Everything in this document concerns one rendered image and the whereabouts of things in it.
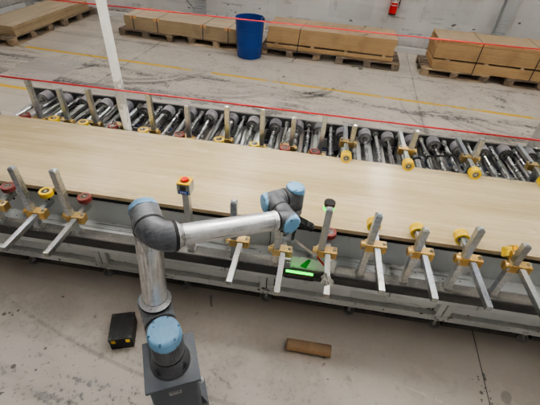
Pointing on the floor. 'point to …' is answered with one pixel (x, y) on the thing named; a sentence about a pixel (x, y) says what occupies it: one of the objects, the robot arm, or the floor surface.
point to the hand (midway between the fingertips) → (292, 241)
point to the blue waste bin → (249, 35)
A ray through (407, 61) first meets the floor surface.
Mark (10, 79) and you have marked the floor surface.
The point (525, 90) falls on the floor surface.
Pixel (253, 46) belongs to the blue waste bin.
